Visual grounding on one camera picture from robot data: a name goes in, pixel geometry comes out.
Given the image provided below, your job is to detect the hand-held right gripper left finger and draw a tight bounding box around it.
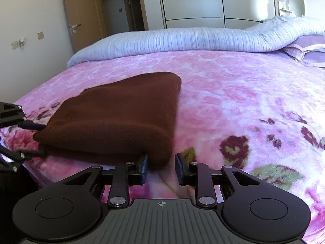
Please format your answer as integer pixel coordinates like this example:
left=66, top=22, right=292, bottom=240
left=62, top=154, right=149, bottom=208

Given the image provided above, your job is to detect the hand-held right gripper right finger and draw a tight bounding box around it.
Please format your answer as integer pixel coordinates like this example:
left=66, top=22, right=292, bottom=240
left=175, top=153, right=265, bottom=208

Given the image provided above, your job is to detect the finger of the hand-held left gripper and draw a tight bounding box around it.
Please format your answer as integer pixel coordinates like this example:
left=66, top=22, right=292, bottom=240
left=0, top=145, right=48, bottom=172
left=0, top=102, right=47, bottom=131

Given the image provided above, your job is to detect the brown knit button vest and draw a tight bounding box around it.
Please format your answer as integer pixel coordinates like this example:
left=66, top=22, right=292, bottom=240
left=33, top=72, right=182, bottom=167

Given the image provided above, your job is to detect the pink floral blanket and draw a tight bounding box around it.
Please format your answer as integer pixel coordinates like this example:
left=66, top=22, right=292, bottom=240
left=0, top=49, right=325, bottom=242

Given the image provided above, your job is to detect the lilac striped quilt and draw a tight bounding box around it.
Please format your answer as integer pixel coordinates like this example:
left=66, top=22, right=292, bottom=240
left=66, top=15, right=325, bottom=69

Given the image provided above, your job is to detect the wooden door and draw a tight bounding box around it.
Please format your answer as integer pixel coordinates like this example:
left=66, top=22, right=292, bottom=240
left=60, top=0, right=107, bottom=54

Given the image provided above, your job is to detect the white wardrobe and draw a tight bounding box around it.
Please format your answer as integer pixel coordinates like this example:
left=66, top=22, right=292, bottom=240
left=137, top=0, right=278, bottom=31

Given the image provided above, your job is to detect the purple pillow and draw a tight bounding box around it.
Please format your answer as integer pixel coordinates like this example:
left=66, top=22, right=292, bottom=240
left=283, top=35, right=325, bottom=62
left=301, top=51, right=325, bottom=68

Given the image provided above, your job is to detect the white wall shelf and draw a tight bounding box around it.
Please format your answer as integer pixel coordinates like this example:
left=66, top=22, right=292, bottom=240
left=278, top=1, right=293, bottom=17

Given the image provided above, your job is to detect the round wall mirror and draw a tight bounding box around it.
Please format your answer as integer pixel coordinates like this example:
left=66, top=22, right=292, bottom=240
left=288, top=0, right=305, bottom=16

